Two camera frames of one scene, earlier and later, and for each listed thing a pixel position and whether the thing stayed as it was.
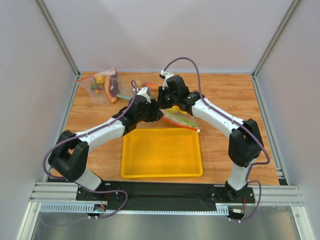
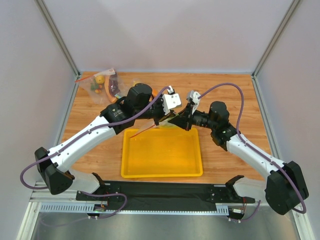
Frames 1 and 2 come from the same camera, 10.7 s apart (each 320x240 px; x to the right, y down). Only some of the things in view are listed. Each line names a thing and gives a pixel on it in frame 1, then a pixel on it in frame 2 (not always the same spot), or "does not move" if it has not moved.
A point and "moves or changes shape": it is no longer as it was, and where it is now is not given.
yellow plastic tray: (156, 152) does not move
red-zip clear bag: (174, 114) moves or changes shape
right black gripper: (164, 97) -> (188, 117)
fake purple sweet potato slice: (111, 85) does not move
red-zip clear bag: (104, 87) does not move
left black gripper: (150, 111) does not move
